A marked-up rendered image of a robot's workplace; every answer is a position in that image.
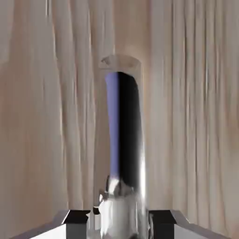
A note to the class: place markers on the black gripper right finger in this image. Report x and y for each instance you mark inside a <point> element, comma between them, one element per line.
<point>164,224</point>

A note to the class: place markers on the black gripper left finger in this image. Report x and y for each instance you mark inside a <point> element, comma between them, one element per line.
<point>74,224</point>

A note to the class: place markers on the light wood drawer front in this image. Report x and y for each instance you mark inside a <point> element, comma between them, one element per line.
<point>46,112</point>

